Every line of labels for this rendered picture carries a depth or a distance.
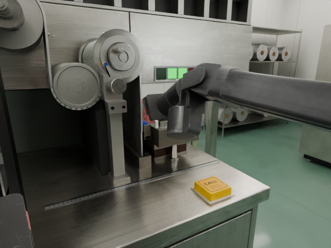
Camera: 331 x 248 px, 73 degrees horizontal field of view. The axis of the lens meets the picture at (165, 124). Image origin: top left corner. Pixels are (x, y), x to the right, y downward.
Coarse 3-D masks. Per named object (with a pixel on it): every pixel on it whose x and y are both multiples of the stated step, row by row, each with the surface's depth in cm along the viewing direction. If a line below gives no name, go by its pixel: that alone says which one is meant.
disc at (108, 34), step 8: (104, 32) 59; (112, 32) 60; (120, 32) 61; (128, 32) 62; (104, 40) 59; (136, 40) 63; (96, 48) 59; (96, 56) 59; (96, 64) 60; (104, 72) 61; (136, 72) 66; (128, 80) 65
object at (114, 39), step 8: (112, 40) 60; (120, 40) 61; (128, 40) 62; (104, 48) 59; (136, 48) 63; (104, 56) 60; (136, 56) 64; (136, 64) 64; (112, 72) 62; (120, 72) 63; (128, 72) 64
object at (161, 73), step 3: (159, 69) 104; (162, 69) 105; (165, 69) 106; (159, 72) 104; (162, 72) 105; (165, 72) 106; (159, 75) 105; (162, 75) 106; (165, 75) 106; (159, 78) 105; (162, 78) 106; (165, 78) 107
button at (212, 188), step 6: (204, 180) 61; (210, 180) 61; (216, 180) 61; (198, 186) 59; (204, 186) 58; (210, 186) 58; (216, 186) 58; (222, 186) 58; (228, 186) 58; (204, 192) 57; (210, 192) 55; (216, 192) 55; (222, 192) 56; (228, 192) 57; (210, 198) 55; (216, 198) 56
